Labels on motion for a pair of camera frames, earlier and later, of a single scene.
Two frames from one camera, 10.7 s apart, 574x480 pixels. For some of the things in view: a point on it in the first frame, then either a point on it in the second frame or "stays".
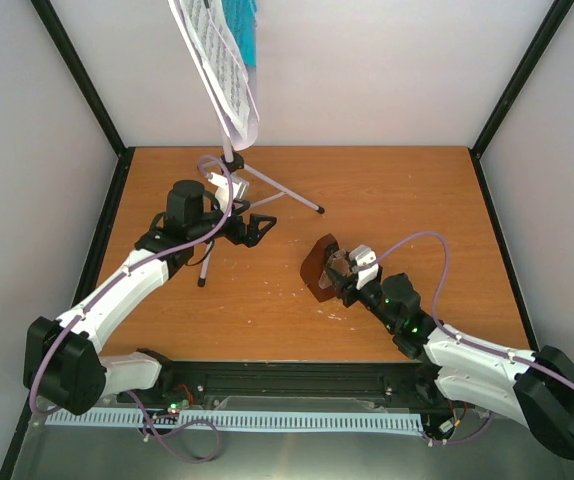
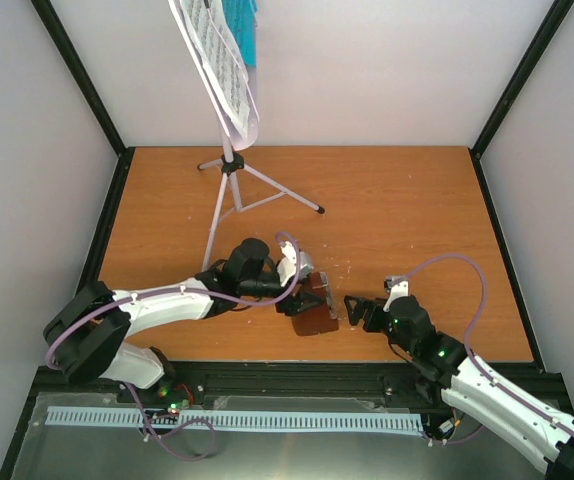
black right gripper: [342, 287] to [374, 308]
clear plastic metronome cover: [337, 260] to [327, 296]
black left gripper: [250, 238] to [291, 303]
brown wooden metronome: [315, 264] to [318, 319]
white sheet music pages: [220, 67] stays
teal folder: [242, 19] stays
